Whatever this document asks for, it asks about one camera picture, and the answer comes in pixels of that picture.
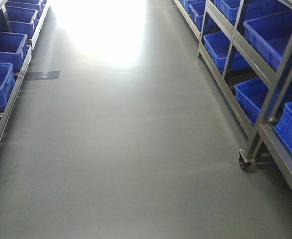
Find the steel wheeled rack right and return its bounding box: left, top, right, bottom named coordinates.
left=238, top=34, right=292, bottom=190

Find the blue bin right upper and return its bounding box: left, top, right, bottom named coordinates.
left=243, top=10, right=292, bottom=70

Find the right steel shelf rack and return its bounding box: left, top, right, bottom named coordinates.
left=175, top=0, right=292, bottom=137

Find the blue bin right lower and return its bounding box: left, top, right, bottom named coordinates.
left=203, top=31, right=250, bottom=73

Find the blue bin left rear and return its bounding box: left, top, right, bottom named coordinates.
left=5, top=5, right=38, bottom=39

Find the steel shelf rack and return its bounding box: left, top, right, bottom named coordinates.
left=0, top=0, right=51, bottom=141
left=175, top=0, right=292, bottom=137

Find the blue bin right floor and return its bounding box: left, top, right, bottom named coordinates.
left=235, top=77, right=268, bottom=125

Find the left steel shelf rack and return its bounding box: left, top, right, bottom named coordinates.
left=0, top=0, right=51, bottom=141

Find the blue bin left middle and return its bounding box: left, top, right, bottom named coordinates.
left=0, top=32, right=28, bottom=73

